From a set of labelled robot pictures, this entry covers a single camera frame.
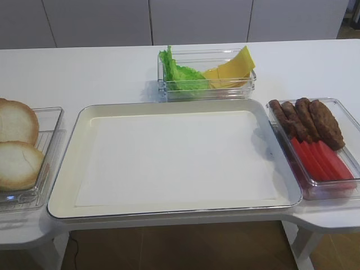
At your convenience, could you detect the black cable under table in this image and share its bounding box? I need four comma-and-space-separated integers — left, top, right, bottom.
68, 238, 79, 270

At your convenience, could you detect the brown meat patty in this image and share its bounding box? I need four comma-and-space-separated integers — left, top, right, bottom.
295, 97, 321, 142
281, 101, 313, 143
269, 100, 296, 139
309, 100, 345, 151

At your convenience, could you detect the clear plastic bread container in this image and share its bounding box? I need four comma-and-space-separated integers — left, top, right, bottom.
1, 107, 66, 212

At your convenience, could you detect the rightmost brown meat patty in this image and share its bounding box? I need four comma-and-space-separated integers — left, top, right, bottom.
309, 100, 345, 151

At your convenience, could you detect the clear plastic lettuce cheese container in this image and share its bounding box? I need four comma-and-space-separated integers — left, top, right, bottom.
157, 47, 257, 102

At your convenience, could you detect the front bread bun slice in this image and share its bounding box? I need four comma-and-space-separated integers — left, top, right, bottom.
1, 141, 44, 191

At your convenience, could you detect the leftmost brown meat patty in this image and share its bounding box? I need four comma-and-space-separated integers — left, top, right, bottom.
269, 100, 296, 139

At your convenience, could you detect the white rectangular serving tray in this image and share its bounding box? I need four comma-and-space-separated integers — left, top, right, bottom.
48, 99, 303, 219

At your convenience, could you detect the clear plastic meat tomato container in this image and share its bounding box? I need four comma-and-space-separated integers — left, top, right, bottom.
266, 98, 359, 200

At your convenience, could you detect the red tomato slice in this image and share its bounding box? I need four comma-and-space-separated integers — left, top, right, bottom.
309, 143, 344, 181
316, 141, 354, 180
300, 141, 332, 182
290, 137, 327, 181

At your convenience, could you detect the leftmost red tomato slice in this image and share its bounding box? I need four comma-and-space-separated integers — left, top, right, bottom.
290, 137, 327, 181

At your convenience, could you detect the flat yellow cheese slice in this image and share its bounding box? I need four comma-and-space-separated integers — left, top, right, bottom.
208, 73, 250, 89

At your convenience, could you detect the bread bun slice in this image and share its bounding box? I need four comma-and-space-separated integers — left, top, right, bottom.
1, 141, 44, 191
1, 98, 39, 146

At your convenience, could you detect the rightmost red tomato slice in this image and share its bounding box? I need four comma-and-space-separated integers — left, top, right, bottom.
316, 141, 354, 180

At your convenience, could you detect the upper bread bun slice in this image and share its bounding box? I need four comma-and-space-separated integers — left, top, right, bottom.
1, 98, 39, 146

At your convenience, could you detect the upright yellow cheese slice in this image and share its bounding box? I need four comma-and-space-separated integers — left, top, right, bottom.
203, 46, 255, 80

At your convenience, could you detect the green lettuce leaf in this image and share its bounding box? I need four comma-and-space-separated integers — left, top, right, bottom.
159, 45, 209, 91

